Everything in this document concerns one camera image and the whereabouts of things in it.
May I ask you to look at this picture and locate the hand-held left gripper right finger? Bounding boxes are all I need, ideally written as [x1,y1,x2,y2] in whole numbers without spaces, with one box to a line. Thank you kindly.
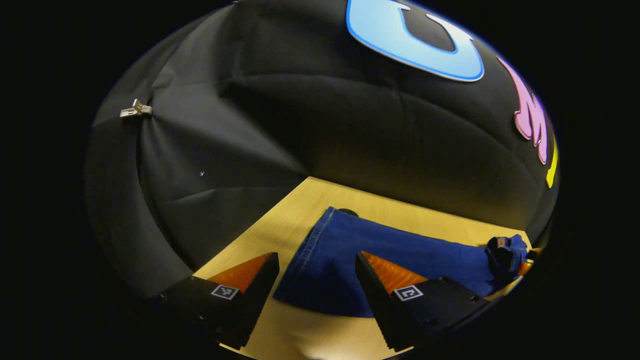
[354,251,492,353]

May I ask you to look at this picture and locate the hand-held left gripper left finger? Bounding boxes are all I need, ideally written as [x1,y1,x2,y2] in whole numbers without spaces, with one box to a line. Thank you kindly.
[159,251,281,351]

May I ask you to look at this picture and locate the blue denim jeans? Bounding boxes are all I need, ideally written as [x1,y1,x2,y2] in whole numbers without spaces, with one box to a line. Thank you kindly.
[273,206,530,319]

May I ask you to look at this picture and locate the black backdrop cloth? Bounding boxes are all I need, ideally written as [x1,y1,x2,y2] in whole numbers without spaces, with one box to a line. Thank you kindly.
[84,0,561,301]

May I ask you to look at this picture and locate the silver metal cloth clip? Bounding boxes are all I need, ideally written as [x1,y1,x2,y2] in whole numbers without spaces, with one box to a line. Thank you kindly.
[119,99,154,119]

